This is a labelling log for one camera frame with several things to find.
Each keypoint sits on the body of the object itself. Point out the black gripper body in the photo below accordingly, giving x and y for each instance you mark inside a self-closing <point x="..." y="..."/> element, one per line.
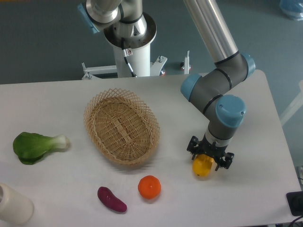
<point x="211" y="150"/>

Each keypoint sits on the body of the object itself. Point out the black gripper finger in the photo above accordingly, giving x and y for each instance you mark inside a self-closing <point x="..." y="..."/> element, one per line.
<point x="193" y="147"/>
<point x="223" y="160"/>

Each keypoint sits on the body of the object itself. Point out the yellow mango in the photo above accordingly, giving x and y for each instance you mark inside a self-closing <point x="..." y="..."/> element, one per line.
<point x="202" y="165"/>

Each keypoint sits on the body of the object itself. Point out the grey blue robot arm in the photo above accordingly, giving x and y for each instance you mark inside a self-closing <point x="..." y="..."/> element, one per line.
<point x="209" y="93"/>

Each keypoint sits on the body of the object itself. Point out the orange tangerine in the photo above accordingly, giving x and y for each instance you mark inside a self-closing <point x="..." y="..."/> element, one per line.
<point x="149" y="187"/>

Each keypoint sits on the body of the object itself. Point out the woven wicker basket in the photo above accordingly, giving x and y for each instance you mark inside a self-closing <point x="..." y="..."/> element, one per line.
<point x="122" y="126"/>

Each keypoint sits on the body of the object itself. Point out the black device at edge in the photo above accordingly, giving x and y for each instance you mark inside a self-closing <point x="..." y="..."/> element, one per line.
<point x="295" y="202"/>

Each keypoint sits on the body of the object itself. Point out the purple sweet potato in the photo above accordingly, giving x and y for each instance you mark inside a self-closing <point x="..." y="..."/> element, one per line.
<point x="110" y="200"/>

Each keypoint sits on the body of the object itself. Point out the blue plastic bag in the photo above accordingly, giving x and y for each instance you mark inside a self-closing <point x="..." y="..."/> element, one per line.
<point x="292" y="8"/>

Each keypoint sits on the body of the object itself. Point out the green bok choy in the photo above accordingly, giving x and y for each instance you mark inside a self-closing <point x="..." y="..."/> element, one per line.
<point x="31" y="147"/>

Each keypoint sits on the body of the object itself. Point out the white cylindrical bottle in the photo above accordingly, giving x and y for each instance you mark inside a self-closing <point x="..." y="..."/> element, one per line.
<point x="15" y="208"/>

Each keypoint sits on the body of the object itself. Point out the white table leg bracket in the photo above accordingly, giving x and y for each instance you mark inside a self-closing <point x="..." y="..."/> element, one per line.
<point x="185" y="65"/>

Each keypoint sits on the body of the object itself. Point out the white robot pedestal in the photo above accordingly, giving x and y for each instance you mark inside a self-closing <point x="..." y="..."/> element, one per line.
<point x="131" y="43"/>

